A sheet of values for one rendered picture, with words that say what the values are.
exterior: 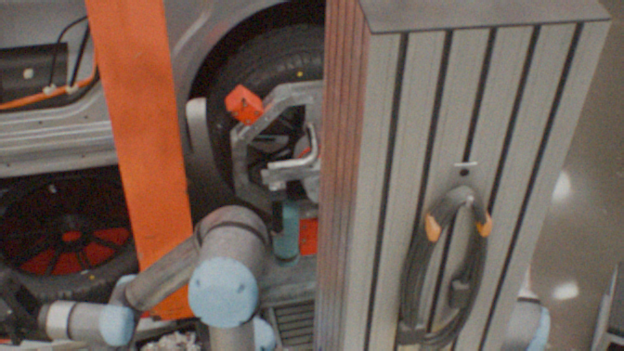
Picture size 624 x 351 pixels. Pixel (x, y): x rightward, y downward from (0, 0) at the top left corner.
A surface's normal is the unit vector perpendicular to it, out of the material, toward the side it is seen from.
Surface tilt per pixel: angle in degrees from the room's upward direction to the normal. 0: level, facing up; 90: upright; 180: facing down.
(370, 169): 90
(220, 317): 83
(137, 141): 90
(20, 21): 50
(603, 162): 0
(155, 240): 90
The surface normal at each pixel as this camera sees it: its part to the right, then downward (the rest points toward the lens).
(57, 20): 0.19, 0.11
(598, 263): 0.02, -0.74
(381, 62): 0.15, 0.66
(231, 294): -0.10, 0.59
